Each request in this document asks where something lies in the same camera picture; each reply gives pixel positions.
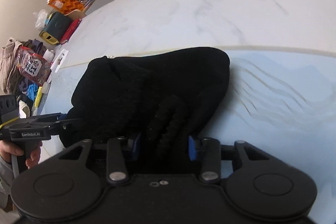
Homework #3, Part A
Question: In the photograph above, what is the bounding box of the black garment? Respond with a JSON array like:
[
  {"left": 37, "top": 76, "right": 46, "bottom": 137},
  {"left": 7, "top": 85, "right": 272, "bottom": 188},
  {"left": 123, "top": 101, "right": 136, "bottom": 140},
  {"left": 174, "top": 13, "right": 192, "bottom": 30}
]
[{"left": 60, "top": 47, "right": 230, "bottom": 174}]

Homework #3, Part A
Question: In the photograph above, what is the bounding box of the yellow cloth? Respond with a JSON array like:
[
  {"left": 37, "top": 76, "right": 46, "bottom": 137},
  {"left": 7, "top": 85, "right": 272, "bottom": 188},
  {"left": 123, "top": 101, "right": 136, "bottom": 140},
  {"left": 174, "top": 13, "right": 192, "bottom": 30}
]
[{"left": 34, "top": 87, "right": 43, "bottom": 109}]

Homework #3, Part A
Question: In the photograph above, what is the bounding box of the blue plastic bag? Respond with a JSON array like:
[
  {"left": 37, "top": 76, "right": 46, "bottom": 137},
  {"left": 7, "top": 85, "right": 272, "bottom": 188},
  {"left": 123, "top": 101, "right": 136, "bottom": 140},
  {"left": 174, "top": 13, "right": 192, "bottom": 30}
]
[{"left": 26, "top": 83, "right": 39, "bottom": 101}]

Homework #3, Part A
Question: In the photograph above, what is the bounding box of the red dates bag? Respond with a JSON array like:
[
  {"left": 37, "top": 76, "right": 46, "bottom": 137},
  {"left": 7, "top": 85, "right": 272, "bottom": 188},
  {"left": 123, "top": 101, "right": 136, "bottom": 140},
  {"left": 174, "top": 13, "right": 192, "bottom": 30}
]
[{"left": 16, "top": 46, "right": 51, "bottom": 86}]

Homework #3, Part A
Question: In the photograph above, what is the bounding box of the red notebook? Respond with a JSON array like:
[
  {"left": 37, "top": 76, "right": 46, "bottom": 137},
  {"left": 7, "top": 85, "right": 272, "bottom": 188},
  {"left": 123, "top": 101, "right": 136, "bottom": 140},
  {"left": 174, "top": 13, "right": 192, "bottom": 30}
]
[{"left": 59, "top": 19, "right": 81, "bottom": 44}]

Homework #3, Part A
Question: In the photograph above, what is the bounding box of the clear plastic bag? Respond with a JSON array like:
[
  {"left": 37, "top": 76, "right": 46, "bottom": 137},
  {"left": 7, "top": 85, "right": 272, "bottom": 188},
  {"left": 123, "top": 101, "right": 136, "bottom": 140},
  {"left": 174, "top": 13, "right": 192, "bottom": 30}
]
[{"left": 33, "top": 9, "right": 49, "bottom": 31}]

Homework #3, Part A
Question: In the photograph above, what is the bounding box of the orange snack bag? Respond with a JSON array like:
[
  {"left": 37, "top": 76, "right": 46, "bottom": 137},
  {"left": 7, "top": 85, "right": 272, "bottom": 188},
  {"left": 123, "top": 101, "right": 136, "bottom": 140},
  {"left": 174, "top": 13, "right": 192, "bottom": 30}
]
[{"left": 47, "top": 0, "right": 84, "bottom": 15}]

